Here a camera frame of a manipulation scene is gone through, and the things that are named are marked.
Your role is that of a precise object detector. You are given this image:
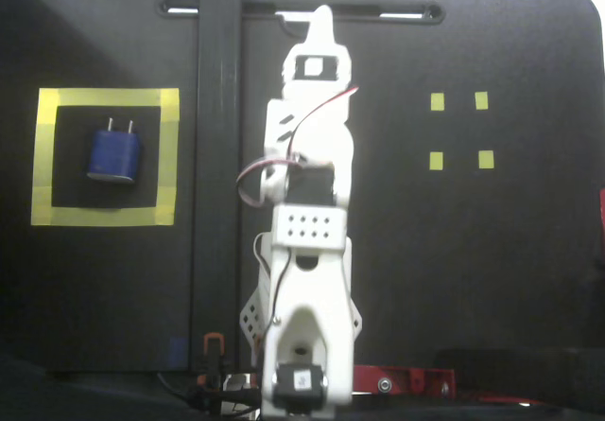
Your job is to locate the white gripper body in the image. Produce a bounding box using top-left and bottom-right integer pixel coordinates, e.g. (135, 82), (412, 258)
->
(280, 42), (356, 105)

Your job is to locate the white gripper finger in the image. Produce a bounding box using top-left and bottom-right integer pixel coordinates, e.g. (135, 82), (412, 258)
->
(306, 4), (339, 49)

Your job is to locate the blue and white charger plug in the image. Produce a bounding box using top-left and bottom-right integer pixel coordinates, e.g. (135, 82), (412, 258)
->
(85, 116), (144, 186)

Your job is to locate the black flat strip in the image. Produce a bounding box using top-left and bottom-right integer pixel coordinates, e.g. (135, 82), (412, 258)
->
(190, 0), (245, 375)

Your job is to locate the yellow tape square outline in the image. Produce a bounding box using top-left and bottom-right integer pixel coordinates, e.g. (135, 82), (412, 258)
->
(29, 87), (182, 228)

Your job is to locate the orange and black clamp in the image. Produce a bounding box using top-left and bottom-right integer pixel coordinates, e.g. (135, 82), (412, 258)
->
(197, 331), (227, 392)

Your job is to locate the blue tape piece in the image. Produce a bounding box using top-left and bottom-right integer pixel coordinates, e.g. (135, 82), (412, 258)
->
(166, 337), (188, 368)

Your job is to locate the red white black servo cable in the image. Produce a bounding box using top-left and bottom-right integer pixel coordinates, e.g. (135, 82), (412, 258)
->
(234, 86), (360, 205)

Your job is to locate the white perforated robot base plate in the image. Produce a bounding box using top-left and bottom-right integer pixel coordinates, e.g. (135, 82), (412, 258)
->
(238, 283), (364, 357)

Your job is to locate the red metal corner bracket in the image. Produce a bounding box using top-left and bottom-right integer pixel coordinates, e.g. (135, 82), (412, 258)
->
(352, 363), (458, 399)

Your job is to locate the black cable bundle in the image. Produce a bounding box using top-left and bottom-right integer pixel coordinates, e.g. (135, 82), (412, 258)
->
(155, 371), (264, 415)

